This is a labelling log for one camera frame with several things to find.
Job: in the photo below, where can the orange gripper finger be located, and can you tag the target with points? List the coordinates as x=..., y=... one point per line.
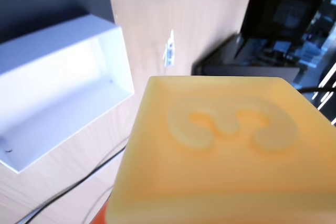
x=101, y=214

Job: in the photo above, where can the yellow toy block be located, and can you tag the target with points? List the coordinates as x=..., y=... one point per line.
x=218, y=155

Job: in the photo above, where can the white open cardboard box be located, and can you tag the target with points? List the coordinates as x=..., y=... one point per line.
x=60, y=90

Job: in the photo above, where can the black box-shaped case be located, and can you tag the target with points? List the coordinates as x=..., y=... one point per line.
x=236, y=61

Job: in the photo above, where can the small white blue sticker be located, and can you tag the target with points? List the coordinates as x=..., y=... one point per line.
x=169, y=51

